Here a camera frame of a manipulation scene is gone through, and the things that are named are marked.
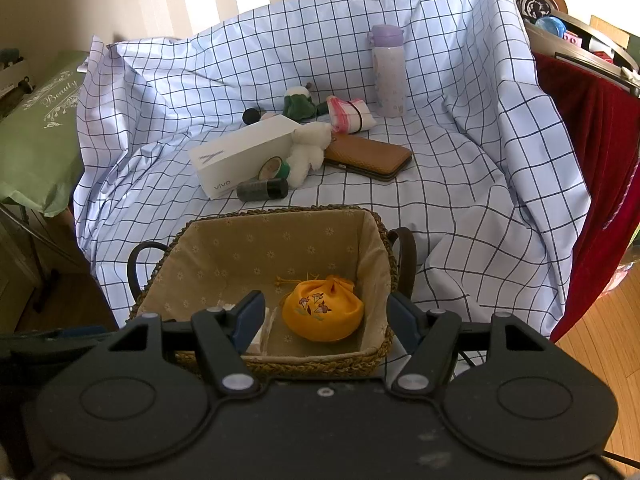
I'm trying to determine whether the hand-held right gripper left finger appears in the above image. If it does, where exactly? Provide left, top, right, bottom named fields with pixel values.
left=107, top=290, right=266, bottom=396

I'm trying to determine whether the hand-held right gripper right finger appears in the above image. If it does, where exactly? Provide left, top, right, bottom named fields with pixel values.
left=387, top=291, right=555, bottom=397

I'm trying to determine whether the woven basket with fabric lining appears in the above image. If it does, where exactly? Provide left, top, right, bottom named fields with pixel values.
left=127, top=206, right=417, bottom=378

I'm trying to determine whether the white tissue pack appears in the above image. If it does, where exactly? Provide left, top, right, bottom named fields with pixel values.
left=210, top=300, right=280, bottom=357

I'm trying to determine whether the dark cylindrical bottle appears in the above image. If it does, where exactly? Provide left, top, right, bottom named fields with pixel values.
left=236, top=177, right=290, bottom=202

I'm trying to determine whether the white checked bed sheet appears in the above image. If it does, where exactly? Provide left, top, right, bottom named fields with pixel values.
left=72, top=0, right=593, bottom=356

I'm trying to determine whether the white cardboard box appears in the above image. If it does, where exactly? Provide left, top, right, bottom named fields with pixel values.
left=189, top=114, right=301, bottom=200

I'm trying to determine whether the brown leather wallet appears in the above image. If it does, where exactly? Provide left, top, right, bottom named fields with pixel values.
left=322, top=132, right=414, bottom=182

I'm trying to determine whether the white plush bear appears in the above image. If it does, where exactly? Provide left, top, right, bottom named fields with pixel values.
left=285, top=121, right=333, bottom=188

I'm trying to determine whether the pink and white rolled cloth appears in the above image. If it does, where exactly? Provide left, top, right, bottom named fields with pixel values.
left=326, top=95, right=377, bottom=135

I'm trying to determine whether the green frog plush toy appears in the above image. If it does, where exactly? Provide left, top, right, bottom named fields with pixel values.
left=283, top=86, right=331, bottom=122

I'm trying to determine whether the dark red velvet cloth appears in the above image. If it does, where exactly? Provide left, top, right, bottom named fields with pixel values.
left=532, top=52, right=640, bottom=343

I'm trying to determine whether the green printed cushion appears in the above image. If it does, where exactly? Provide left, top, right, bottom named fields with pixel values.
left=0, top=50, right=93, bottom=218

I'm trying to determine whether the black and white patterned cloth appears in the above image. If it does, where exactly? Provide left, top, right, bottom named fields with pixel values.
left=515, top=0, right=553, bottom=23

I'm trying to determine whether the orange embroidered drawstring pouch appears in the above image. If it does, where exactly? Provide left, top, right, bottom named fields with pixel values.
left=274, top=275, right=365, bottom=345

